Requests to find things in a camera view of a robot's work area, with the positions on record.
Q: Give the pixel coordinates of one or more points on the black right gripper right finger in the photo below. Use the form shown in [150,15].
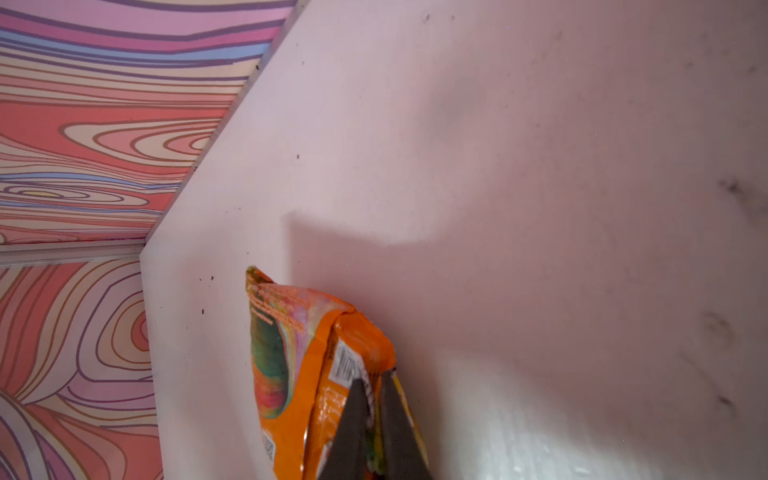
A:
[404,460]

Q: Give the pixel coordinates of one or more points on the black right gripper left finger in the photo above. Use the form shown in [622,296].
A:
[347,456]

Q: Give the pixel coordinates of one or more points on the orange candy bag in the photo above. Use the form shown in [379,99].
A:
[307,347]

